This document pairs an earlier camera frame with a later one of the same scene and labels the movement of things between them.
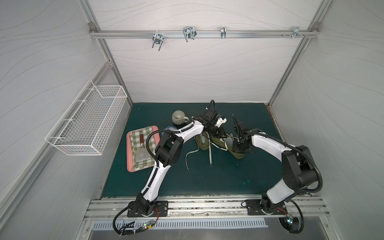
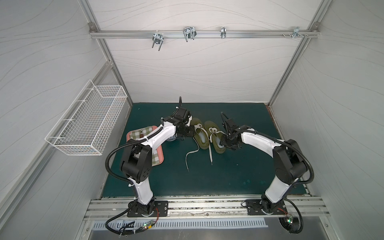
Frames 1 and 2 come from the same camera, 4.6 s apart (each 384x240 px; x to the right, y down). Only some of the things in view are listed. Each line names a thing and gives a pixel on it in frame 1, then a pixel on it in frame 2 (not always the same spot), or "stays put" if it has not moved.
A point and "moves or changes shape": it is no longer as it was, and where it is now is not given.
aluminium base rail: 224,209 stays put
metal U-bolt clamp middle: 189,32 stays put
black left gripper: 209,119 to 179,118
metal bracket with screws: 296,32 stays put
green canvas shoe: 226,143 moves or changes shape
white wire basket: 85,128 stays put
